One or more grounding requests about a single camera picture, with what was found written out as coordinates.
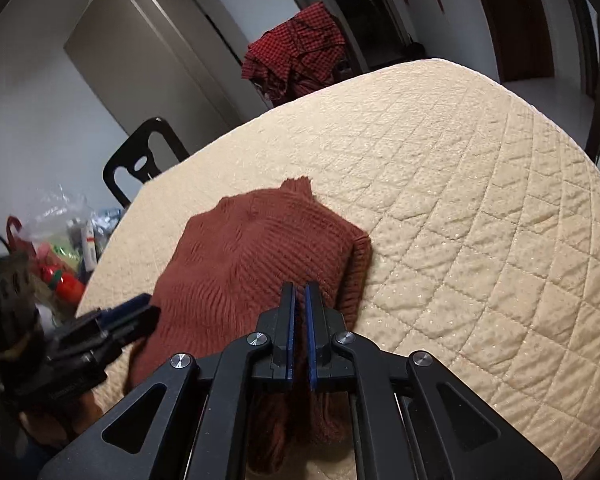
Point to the red bag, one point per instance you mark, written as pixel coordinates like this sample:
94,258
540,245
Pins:
17,240

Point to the dark doorway frame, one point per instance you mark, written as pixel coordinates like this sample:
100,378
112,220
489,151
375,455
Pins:
360,5

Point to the red checkered cloth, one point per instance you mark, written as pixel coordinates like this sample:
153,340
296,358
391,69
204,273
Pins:
290,50

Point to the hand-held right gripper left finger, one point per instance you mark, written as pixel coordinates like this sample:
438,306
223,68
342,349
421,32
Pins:
291,355

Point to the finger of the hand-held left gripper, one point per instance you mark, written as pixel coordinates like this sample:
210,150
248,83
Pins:
140,322
130,305

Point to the rust knitted sweater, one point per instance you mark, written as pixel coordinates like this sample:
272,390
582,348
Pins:
240,260

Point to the person's left forearm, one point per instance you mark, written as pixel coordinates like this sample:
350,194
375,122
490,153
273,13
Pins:
55,425

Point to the tall grey cabinet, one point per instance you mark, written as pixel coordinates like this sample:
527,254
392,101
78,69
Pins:
145,50

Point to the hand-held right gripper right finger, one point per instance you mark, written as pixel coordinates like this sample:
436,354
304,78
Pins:
311,355

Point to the blue white packet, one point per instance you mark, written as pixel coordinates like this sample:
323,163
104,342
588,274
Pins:
105,225

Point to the clear plastic bag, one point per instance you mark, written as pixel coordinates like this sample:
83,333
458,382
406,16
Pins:
60,215

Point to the brown wooden door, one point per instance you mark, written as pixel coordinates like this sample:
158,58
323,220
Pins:
515,15

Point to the red bottle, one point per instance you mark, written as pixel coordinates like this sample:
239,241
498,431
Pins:
65,285

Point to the beige quilted table cover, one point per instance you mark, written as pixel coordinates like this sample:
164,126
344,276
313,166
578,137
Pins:
455,210

